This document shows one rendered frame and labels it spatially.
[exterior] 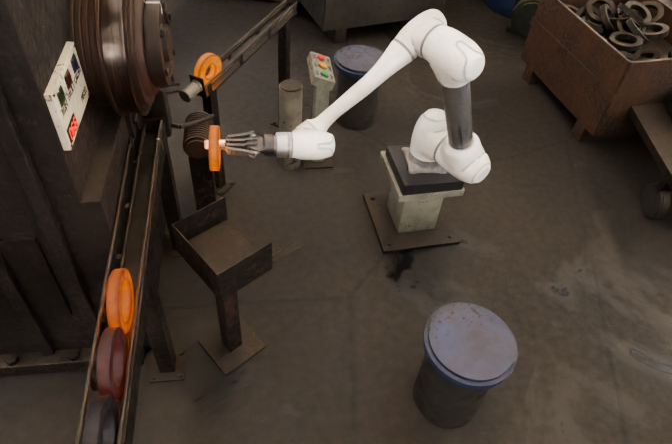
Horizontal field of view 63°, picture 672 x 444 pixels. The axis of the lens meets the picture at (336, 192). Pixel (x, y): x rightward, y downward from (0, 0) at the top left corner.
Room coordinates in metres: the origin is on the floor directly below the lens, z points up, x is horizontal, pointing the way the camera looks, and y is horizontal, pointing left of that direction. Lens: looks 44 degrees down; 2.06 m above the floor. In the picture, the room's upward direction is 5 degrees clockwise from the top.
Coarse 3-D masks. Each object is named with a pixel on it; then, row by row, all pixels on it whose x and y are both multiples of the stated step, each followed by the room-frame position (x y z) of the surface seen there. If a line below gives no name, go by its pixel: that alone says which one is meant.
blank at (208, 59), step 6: (204, 54) 2.08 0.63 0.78; (210, 54) 2.09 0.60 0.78; (198, 60) 2.04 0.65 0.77; (204, 60) 2.04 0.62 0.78; (210, 60) 2.07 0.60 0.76; (216, 60) 2.10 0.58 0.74; (198, 66) 2.02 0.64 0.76; (204, 66) 2.03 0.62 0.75; (210, 66) 2.11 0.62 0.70; (216, 66) 2.10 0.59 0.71; (198, 72) 2.01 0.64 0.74; (204, 72) 2.03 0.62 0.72; (210, 72) 2.10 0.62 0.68; (216, 72) 2.10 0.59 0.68; (204, 78) 2.03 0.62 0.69; (210, 78) 2.06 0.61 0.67; (216, 78) 2.10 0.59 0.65; (204, 84) 2.02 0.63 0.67
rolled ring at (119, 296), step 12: (120, 276) 0.88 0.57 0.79; (108, 288) 0.84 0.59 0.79; (120, 288) 0.85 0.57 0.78; (132, 288) 0.93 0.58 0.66; (108, 300) 0.81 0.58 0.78; (120, 300) 0.82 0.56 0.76; (132, 300) 0.90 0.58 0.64; (108, 312) 0.78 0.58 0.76; (120, 312) 0.80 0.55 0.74; (132, 312) 0.87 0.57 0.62; (108, 324) 0.77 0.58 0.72; (120, 324) 0.77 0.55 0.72
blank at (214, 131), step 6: (210, 126) 1.44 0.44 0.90; (216, 126) 1.45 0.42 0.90; (210, 132) 1.41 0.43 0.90; (216, 132) 1.41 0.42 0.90; (210, 138) 1.38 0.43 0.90; (216, 138) 1.39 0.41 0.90; (210, 144) 1.37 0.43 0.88; (216, 144) 1.37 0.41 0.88; (210, 150) 1.35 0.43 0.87; (216, 150) 1.36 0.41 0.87; (210, 156) 1.34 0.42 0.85; (216, 156) 1.35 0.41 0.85; (210, 162) 1.34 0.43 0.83; (216, 162) 1.34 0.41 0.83; (210, 168) 1.34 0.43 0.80; (216, 168) 1.35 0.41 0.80
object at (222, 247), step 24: (192, 216) 1.20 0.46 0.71; (216, 216) 1.26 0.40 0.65; (192, 240) 1.18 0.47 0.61; (216, 240) 1.19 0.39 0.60; (240, 240) 1.21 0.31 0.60; (192, 264) 1.08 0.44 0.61; (216, 264) 1.10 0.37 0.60; (240, 264) 1.03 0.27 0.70; (264, 264) 1.09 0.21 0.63; (216, 288) 0.98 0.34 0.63; (240, 288) 1.02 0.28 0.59; (216, 336) 1.17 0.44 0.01; (240, 336) 1.14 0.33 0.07; (216, 360) 1.06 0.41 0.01; (240, 360) 1.07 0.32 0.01
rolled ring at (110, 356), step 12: (108, 336) 0.70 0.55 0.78; (120, 336) 0.74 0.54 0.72; (108, 348) 0.67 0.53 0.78; (120, 348) 0.73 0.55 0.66; (108, 360) 0.64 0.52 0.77; (120, 360) 0.71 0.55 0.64; (96, 372) 0.61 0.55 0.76; (108, 372) 0.62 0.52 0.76; (120, 372) 0.68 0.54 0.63; (108, 384) 0.60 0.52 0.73; (120, 384) 0.64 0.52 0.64; (120, 396) 0.62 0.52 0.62
